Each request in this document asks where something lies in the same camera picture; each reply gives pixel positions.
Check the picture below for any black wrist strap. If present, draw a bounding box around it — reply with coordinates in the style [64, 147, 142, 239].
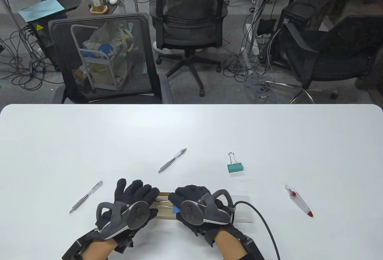
[62, 229, 100, 260]
[221, 232, 265, 260]

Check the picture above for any black computer tower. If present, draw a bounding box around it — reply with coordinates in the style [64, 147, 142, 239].
[278, 1, 332, 67]

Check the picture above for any person's right hand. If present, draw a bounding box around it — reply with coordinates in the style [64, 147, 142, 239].
[168, 185, 240, 247]

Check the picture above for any person's left hand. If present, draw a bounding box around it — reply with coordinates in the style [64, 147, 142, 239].
[95, 179, 160, 247]

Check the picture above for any black chrome-base office chair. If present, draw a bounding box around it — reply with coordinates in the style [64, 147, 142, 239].
[266, 15, 383, 104]

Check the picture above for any person's right forearm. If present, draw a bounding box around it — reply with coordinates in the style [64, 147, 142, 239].
[215, 229, 249, 260]

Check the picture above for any grey cable tangle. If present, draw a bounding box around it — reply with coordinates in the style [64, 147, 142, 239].
[223, 0, 283, 100]

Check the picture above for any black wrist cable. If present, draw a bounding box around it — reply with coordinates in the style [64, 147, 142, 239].
[233, 201, 281, 260]

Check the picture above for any black cable tangle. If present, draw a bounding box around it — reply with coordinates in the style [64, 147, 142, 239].
[0, 27, 65, 91]

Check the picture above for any blue binder clip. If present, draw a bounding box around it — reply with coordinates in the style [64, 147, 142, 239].
[155, 199, 180, 214]

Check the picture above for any clear grey pen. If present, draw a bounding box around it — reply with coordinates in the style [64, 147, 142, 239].
[69, 181, 104, 214]

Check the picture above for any teal folder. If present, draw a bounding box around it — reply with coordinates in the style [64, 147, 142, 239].
[19, 0, 65, 23]

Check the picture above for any clear red-tipped pen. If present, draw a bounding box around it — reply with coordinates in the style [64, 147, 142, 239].
[285, 185, 314, 219]

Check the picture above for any black swivel office chair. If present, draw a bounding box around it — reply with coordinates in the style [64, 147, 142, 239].
[149, 0, 229, 97]

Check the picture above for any teal binder clip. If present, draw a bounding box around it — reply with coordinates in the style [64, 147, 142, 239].
[227, 152, 245, 174]

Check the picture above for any brown cardboard drawer box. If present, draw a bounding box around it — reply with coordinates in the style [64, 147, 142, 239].
[151, 192, 253, 224]

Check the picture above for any grey hand tracker controller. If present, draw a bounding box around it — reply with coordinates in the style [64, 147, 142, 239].
[96, 201, 149, 240]
[180, 190, 236, 226]

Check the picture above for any person's left forearm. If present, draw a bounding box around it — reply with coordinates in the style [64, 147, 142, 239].
[80, 238, 119, 260]

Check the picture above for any grey pen with clip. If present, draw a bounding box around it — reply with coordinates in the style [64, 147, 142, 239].
[158, 148, 188, 174]

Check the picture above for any glass cup with drink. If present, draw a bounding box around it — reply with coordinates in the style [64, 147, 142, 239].
[88, 0, 108, 13]

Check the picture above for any black square mesh chair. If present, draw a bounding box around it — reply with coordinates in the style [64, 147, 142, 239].
[48, 13, 173, 104]

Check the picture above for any white wire basket cart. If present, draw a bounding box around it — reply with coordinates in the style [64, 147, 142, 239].
[71, 22, 135, 91]

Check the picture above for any dark brown side table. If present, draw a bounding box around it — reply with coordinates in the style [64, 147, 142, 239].
[64, 0, 121, 19]

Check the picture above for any black cabinet with yellow label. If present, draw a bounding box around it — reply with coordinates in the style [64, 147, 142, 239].
[28, 21, 65, 72]

